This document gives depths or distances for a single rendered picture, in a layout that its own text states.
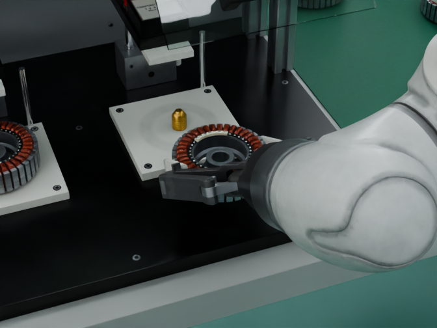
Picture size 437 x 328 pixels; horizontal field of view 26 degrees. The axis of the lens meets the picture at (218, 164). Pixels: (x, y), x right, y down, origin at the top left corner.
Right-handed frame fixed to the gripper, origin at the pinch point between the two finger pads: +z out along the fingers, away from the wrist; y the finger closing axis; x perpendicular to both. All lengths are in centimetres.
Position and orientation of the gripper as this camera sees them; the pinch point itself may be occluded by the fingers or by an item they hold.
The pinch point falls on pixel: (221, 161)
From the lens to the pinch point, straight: 109.3
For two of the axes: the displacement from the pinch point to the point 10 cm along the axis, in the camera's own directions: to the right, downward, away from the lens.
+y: 9.3, -2.3, 2.9
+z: -3.2, -1.1, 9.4
